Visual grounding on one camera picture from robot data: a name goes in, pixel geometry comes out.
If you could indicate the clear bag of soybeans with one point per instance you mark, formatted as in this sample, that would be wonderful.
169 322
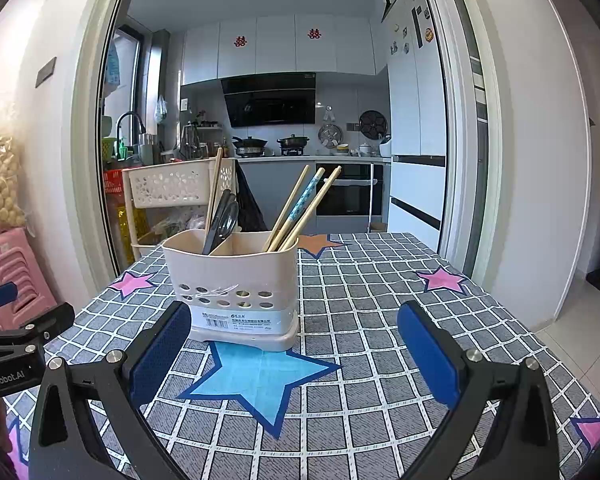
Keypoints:
0 185

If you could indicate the bamboo chopstick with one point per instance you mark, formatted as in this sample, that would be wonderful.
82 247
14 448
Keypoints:
292 200
220 170
211 200
320 195
304 199

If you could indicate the red paper decal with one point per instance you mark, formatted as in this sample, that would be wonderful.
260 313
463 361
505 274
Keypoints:
314 33
240 41

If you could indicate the stack of pink plastic stools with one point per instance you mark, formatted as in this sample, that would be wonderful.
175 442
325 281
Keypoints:
15 270

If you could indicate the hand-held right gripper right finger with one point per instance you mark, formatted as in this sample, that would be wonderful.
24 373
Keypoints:
427 355

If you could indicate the grey checked tablecloth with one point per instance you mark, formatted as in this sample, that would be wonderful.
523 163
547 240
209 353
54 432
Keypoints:
370 290

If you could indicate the white rice cooker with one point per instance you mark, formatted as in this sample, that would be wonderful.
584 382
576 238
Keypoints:
385 146

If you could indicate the black wok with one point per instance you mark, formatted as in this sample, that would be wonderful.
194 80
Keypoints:
250 144

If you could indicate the black cooking pot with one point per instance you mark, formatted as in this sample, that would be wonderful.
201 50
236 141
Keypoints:
293 142

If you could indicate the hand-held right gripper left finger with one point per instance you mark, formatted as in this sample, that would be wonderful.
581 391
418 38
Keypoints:
160 355

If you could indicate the grey wall switch panel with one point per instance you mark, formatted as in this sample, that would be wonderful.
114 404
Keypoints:
46 71

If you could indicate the beige plastic storage cart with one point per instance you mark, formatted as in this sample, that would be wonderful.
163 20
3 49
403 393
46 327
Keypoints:
170 185

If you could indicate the black built-in oven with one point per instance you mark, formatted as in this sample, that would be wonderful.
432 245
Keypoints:
350 195

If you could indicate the white refrigerator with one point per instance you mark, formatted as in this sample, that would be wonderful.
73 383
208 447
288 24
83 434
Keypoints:
415 110

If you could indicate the yellow cooking oil bottle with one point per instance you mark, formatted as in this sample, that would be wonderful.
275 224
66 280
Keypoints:
117 215

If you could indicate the hanging plastic bag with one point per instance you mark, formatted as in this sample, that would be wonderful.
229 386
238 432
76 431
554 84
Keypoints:
160 110

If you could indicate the round black pan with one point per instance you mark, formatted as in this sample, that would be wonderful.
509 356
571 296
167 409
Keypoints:
373 124

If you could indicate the kitchen faucet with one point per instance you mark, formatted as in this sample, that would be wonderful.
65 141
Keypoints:
129 122

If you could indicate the beige plastic utensil holder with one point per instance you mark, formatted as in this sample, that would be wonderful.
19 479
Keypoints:
240 280

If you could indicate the white upper kitchen cabinets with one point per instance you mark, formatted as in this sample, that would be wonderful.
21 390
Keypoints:
280 50

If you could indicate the black range hood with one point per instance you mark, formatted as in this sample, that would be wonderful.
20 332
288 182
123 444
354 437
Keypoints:
270 100

